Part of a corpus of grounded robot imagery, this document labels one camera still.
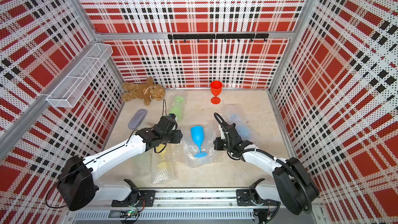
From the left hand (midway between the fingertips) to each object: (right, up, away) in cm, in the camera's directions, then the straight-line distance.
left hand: (180, 135), depth 84 cm
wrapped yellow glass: (-7, -16, -8) cm, 19 cm away
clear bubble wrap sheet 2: (+5, -8, +4) cm, 10 cm away
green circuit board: (-20, -33, -15) cm, 41 cm away
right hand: (+20, -5, +2) cm, 20 cm away
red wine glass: (+21, +28, +17) cm, 39 cm away
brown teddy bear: (-29, +26, +26) cm, 47 cm away
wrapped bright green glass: (-6, +15, +19) cm, 25 cm away
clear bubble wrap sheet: (-1, -11, +1) cm, 11 cm away
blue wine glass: (+9, 0, +6) cm, 11 cm away
